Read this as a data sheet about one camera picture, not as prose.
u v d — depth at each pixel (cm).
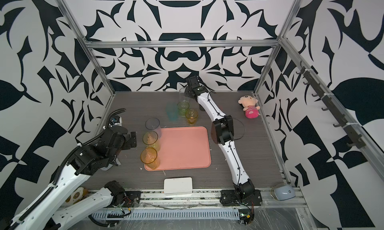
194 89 80
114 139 50
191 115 101
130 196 75
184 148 91
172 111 105
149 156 80
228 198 74
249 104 105
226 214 71
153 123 87
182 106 107
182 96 103
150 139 85
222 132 66
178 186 75
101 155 47
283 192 70
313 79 65
